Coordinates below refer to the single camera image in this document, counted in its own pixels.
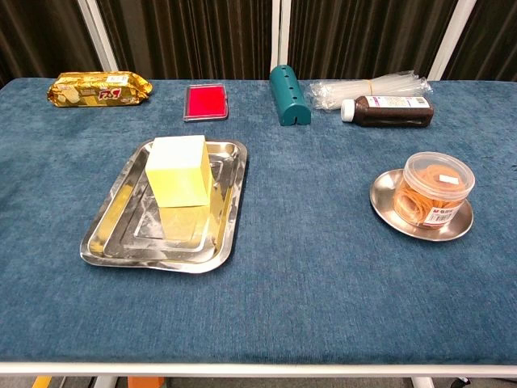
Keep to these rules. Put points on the yellow sticky note cube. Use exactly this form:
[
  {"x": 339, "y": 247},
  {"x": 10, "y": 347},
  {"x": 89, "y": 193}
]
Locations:
[{"x": 177, "y": 178}]

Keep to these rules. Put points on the clear rubber band container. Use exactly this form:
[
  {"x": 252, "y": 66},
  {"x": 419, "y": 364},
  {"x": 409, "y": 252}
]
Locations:
[{"x": 432, "y": 194}]

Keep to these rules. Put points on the teal half-round plastic holder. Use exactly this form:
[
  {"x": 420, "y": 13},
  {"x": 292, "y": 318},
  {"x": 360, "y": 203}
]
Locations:
[{"x": 288, "y": 97}]

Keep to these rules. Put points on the blue table cloth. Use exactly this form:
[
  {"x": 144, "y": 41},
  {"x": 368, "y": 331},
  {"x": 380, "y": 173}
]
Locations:
[{"x": 303, "y": 291}]

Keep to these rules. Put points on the red ink pad case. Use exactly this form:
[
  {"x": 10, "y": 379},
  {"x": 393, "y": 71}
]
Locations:
[{"x": 206, "y": 101}]

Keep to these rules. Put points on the round stainless steel plate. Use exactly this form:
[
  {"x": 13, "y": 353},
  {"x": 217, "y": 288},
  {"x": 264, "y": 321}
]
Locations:
[{"x": 383, "y": 190}]

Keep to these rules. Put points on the rectangular stainless steel tray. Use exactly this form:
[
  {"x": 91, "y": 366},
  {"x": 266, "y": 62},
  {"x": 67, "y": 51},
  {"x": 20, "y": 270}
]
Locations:
[{"x": 121, "y": 234}]

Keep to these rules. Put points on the brown bottle white cap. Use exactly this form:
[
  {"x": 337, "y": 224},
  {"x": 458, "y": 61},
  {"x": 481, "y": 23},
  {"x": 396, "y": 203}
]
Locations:
[{"x": 392, "y": 113}]

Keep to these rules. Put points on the bundle of clear straws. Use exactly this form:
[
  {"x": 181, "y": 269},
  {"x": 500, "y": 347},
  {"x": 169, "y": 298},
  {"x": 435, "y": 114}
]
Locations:
[{"x": 383, "y": 85}]

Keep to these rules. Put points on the gold biscuit packet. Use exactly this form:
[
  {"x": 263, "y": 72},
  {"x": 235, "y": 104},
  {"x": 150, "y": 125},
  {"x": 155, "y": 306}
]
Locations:
[{"x": 97, "y": 89}]

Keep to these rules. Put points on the white partition post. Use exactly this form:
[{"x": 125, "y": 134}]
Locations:
[
  {"x": 452, "y": 36},
  {"x": 280, "y": 32},
  {"x": 97, "y": 32}
]

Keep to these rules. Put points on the white table frame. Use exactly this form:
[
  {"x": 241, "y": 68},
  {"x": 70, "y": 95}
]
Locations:
[{"x": 242, "y": 369}]

